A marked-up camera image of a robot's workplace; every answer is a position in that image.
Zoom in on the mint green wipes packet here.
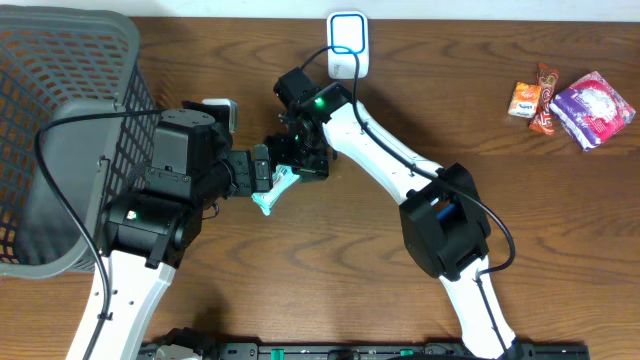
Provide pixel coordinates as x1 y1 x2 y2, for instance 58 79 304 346
251 165 300 216

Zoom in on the small orange snack packet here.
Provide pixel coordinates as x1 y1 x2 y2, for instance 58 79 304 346
507 82 541 119

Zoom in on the red orange snack sachet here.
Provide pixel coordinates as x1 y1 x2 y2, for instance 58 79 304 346
529 63 559 136

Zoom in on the purple noodle packet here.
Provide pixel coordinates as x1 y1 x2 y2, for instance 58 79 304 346
549 71 636 152

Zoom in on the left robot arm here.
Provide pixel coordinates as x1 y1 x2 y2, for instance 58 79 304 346
67 99 273 359

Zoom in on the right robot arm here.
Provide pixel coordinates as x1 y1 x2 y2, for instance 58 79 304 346
265 67 517 359

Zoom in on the grey plastic mesh basket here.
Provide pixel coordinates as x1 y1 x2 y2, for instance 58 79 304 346
1 5 158 279

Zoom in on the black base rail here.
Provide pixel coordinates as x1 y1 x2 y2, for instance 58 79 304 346
137 341 591 360

